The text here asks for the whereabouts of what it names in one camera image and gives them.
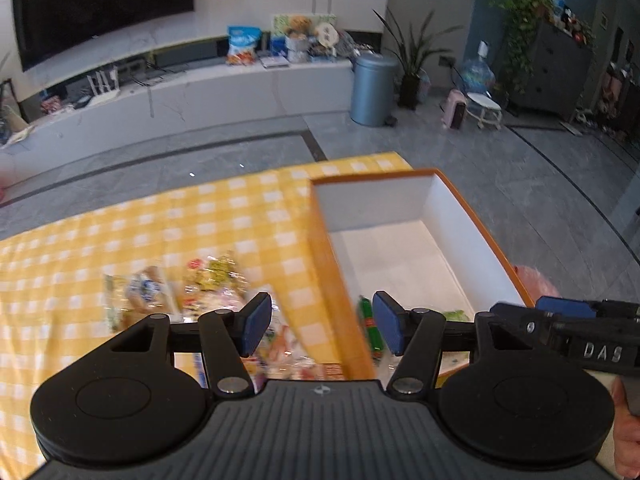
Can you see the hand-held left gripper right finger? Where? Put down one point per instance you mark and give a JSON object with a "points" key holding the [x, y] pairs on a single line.
{"points": [[387, 322]]}

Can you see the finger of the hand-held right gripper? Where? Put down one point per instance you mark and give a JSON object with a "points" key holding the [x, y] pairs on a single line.
{"points": [[567, 306], [530, 322]]}

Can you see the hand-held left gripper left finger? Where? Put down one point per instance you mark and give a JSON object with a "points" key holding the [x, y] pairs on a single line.
{"points": [[256, 324]]}

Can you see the green sausage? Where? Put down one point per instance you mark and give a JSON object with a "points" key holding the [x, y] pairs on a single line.
{"points": [[371, 325]]}

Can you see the clear mixed snack bag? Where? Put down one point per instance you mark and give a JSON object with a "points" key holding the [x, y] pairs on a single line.
{"points": [[295, 345]]}

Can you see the checkered print snack packet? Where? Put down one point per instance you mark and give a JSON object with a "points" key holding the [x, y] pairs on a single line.
{"points": [[215, 277]]}

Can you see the orange cardboard box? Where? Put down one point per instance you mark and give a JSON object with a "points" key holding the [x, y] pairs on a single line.
{"points": [[400, 255]]}

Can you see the green snack packet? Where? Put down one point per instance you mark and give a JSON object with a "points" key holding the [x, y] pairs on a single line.
{"points": [[456, 316]]}

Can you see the clear biscuit packet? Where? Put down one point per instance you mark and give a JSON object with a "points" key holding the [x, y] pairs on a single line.
{"points": [[142, 292]]}

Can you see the person's right hand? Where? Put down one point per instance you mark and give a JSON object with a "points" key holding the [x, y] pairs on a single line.
{"points": [[627, 445]]}

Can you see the yellow checkered tablecloth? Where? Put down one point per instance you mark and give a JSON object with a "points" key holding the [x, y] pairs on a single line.
{"points": [[150, 230]]}

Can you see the white round stool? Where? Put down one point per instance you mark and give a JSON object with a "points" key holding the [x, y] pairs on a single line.
{"points": [[485, 107]]}

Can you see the small white heater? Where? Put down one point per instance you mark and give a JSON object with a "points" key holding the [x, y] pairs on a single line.
{"points": [[454, 110]]}

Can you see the grey cabinet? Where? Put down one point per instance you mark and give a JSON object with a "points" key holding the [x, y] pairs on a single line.
{"points": [[552, 75]]}

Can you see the blue-grey trash can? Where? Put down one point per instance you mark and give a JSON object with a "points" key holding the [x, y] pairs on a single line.
{"points": [[372, 90]]}

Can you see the white marble tv console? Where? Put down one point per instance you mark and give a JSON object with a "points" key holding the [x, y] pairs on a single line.
{"points": [[200, 95]]}

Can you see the blue water jug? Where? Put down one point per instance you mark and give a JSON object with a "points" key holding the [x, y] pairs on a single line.
{"points": [[477, 72]]}

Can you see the tall leafy potted plant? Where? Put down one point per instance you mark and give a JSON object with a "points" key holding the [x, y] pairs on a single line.
{"points": [[412, 60]]}

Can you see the blue snack bag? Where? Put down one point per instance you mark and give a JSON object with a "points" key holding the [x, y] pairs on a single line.
{"points": [[244, 46]]}

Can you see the white router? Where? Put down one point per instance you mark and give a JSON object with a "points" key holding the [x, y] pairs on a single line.
{"points": [[102, 87]]}

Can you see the teddy bear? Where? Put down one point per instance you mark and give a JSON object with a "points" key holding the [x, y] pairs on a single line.
{"points": [[300, 40]]}

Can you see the round paper fan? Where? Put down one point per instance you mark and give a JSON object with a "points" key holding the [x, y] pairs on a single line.
{"points": [[326, 37]]}

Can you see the trailing ivy plant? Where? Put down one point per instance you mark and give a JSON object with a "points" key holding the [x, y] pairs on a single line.
{"points": [[520, 10]]}

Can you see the green picture card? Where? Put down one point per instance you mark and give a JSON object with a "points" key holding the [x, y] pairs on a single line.
{"points": [[280, 22]]}

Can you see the black television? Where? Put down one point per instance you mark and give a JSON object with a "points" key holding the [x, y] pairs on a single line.
{"points": [[100, 5]]}

